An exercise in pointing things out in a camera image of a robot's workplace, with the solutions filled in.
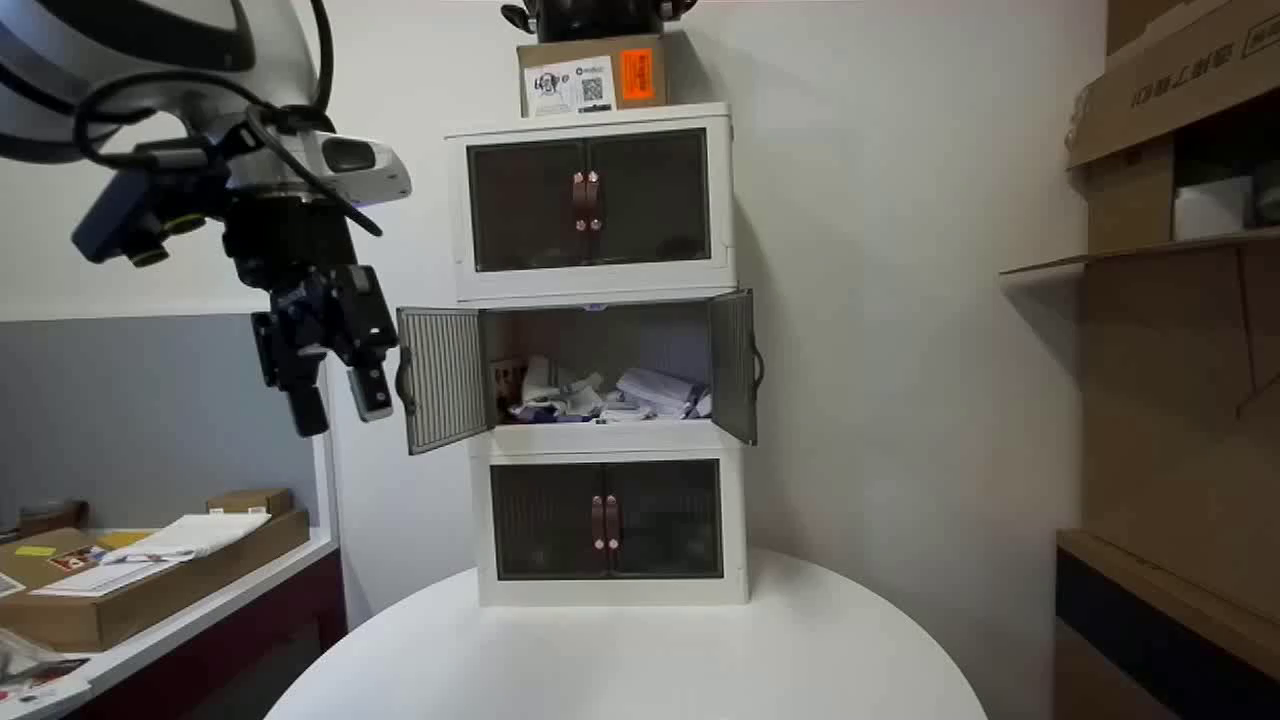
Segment printed cardboard box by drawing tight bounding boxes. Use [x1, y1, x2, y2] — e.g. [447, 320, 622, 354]
[1060, 0, 1280, 172]

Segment black device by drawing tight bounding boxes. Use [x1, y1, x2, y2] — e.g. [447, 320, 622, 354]
[501, 0, 701, 45]

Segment white paper sheets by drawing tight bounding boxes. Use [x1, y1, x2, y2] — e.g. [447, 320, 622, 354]
[33, 507, 276, 602]

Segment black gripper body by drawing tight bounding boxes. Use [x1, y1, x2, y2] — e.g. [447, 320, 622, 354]
[220, 198, 405, 391]

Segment white side counter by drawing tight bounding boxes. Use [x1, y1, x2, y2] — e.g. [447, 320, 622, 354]
[0, 525, 352, 720]

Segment cardboard box with orange sticker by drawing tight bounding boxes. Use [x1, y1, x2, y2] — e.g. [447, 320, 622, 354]
[516, 28, 715, 119]

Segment small white box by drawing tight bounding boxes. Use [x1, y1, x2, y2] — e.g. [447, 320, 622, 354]
[1174, 172, 1261, 246]

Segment pile of white packets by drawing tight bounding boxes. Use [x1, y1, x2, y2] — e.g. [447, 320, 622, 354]
[488, 354, 715, 430]

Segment grey partition panel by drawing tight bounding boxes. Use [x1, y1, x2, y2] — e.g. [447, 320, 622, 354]
[0, 309, 337, 536]

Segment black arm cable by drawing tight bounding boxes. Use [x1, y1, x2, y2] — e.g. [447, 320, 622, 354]
[71, 0, 393, 246]

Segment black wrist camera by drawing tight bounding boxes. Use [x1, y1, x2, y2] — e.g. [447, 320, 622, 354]
[68, 162, 189, 272]

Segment wooden low cabinet dark front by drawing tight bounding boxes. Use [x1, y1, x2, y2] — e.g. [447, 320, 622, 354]
[1048, 525, 1280, 720]

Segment white stackable cabinet unit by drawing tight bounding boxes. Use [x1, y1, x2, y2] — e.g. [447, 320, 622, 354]
[455, 283, 762, 471]
[472, 436, 753, 613]
[446, 102, 742, 311]

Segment flat cardboard tray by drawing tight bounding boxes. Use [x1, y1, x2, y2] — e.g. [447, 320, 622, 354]
[0, 484, 313, 658]

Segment small cardboard box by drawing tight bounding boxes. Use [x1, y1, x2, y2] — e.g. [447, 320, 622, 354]
[1078, 138, 1184, 256]

